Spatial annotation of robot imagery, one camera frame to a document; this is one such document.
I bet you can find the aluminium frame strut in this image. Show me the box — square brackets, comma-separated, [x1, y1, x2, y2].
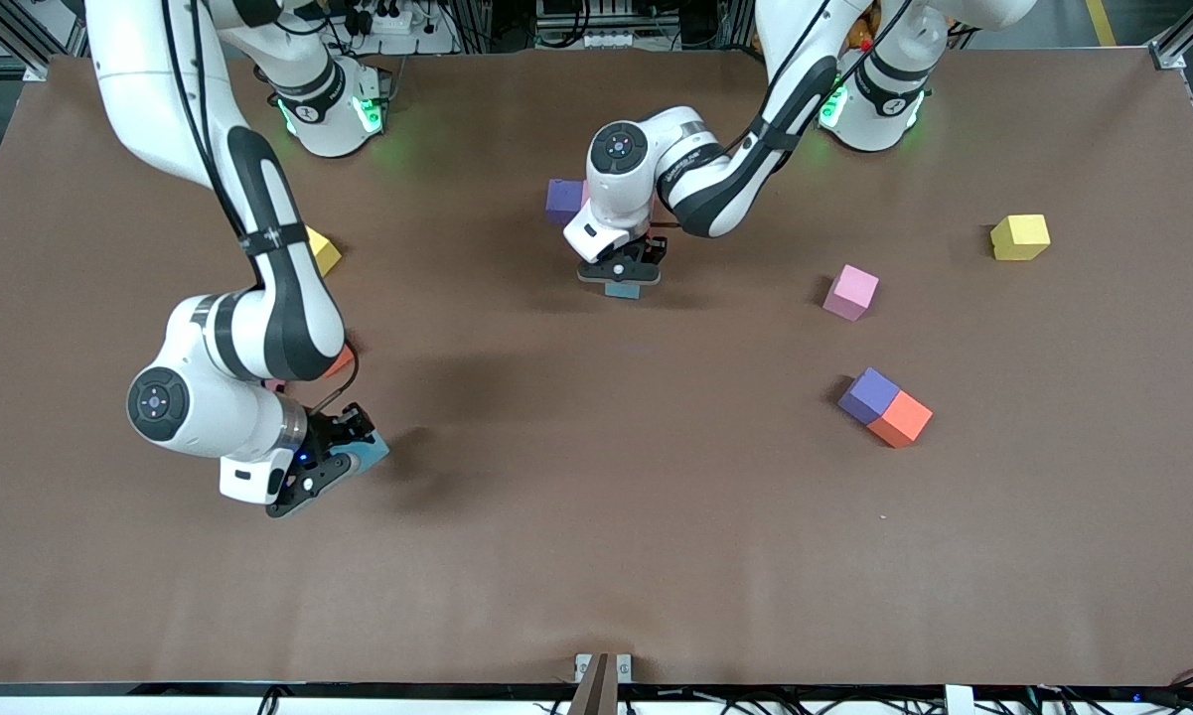
[1150, 0, 1193, 71]
[0, 0, 85, 80]

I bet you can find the large white power strip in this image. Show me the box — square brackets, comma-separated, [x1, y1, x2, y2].
[343, 0, 458, 57]

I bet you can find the purple foam cube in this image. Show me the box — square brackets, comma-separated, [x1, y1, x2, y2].
[545, 179, 587, 227]
[837, 366, 902, 426]

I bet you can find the yellow foam cube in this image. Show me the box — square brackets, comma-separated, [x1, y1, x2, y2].
[990, 214, 1052, 262]
[306, 226, 343, 278]

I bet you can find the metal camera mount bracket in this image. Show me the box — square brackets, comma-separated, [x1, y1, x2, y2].
[568, 651, 635, 715]

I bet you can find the aluminium frame post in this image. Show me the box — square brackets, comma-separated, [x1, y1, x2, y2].
[454, 0, 493, 53]
[720, 0, 761, 49]

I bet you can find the black cable bundle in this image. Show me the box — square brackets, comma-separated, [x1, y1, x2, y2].
[1023, 667, 1193, 715]

